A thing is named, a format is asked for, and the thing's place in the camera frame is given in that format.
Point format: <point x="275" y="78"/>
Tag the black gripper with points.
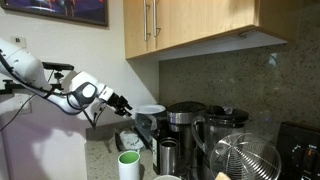
<point x="115" y="100"/>

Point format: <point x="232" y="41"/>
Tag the white round plate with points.
<point x="150" y="109"/>

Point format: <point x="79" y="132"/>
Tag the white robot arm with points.
<point x="23" y="68"/>

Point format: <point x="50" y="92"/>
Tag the silver toaster oven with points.
<point x="146" y="125"/>

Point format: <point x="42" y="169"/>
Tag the white mug green inside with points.
<point x="129" y="166"/>

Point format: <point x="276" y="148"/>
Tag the grey white dish cloth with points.
<point x="130" y="140"/>

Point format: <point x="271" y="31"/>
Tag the dark avocado oil bottle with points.
<point x="156" y="150"/>

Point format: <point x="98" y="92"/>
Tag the black steel coffee maker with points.
<point x="185" y="115"/>

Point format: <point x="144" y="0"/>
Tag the stainless steel tumbler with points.
<point x="168" y="156"/>

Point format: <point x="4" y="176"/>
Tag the glass blender black lid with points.
<point x="226" y="125"/>

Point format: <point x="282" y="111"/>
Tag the dark framed picture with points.
<point x="66" y="11"/>

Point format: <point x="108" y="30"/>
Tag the wooden spoon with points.
<point x="222" y="176"/>

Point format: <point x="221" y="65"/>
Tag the black electric stove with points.
<point x="300" y="153"/>

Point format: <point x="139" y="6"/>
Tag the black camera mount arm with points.
<point x="58" y="66"/>

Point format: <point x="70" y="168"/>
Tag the white wall outlet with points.
<point x="24" y="105"/>

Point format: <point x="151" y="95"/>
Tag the light wood wall cabinet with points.
<point x="200" y="23"/>

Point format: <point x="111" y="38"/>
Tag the white wall switch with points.
<point x="18" y="41"/>

